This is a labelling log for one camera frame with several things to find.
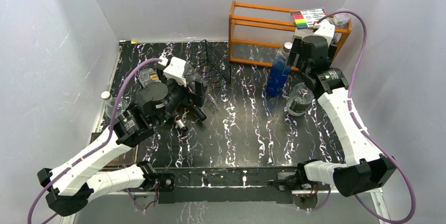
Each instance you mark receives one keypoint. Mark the orange wooden shelf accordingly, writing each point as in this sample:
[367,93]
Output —
[257,31]

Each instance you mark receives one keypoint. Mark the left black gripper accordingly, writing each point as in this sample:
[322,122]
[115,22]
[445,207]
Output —
[196,98]

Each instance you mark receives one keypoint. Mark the dark green wine bottle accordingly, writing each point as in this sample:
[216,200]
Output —
[180,123]

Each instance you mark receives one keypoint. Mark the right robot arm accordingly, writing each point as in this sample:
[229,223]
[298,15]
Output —
[365,166]

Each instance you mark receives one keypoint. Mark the white red small box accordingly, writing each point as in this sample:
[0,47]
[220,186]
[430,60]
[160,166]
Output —
[302,33]

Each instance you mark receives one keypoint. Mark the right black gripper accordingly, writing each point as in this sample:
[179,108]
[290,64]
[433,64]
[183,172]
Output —
[295,50]

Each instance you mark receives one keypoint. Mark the brown book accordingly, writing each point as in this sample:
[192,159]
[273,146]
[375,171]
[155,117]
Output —
[127,159]

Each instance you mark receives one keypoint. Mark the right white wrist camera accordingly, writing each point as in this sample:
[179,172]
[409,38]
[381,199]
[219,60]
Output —
[325,29]

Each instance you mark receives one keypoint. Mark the clear plastic lidded cup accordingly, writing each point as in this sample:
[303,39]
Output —
[341,20]

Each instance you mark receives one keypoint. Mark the clear round silver-cap bottle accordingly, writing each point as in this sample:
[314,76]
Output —
[299,100]

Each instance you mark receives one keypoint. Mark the coloured marker pen pack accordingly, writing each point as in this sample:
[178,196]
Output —
[307,17]

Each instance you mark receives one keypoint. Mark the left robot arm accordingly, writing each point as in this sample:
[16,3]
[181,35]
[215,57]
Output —
[70,187]

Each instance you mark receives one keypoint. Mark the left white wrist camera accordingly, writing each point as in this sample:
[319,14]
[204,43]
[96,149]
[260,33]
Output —
[174,69]

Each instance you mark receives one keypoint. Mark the clear round flask bottle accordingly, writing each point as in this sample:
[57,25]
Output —
[110,103]

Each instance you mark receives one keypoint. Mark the black base frame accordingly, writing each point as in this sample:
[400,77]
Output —
[239,184]

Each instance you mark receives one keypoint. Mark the clear square liquor bottle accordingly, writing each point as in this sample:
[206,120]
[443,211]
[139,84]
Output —
[147,76]

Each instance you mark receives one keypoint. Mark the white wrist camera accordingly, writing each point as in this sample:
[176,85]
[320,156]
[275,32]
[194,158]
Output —
[174,69]
[325,29]

